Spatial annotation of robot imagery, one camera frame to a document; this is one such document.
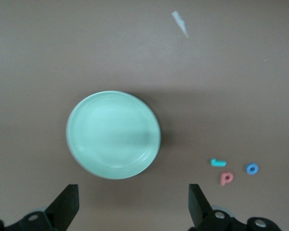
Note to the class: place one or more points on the blue letter o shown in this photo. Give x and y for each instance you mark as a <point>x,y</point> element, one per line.
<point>247,169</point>

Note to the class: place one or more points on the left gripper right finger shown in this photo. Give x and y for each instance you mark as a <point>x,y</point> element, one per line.
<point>200,209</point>

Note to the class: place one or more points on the pink letter d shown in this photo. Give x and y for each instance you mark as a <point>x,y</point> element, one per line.
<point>222,180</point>

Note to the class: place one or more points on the teal letter j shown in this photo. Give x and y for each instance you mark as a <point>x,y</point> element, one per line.
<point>219,163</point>

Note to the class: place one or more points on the brown table cover sheet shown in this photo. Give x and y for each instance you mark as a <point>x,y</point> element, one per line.
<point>38,48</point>

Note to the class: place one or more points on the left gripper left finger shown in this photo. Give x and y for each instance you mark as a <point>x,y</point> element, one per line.
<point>62,209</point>

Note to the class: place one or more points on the white paper scrap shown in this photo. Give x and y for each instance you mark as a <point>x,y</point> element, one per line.
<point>180,22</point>

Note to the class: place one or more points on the green round plate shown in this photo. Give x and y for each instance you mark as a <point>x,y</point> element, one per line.
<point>113,134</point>

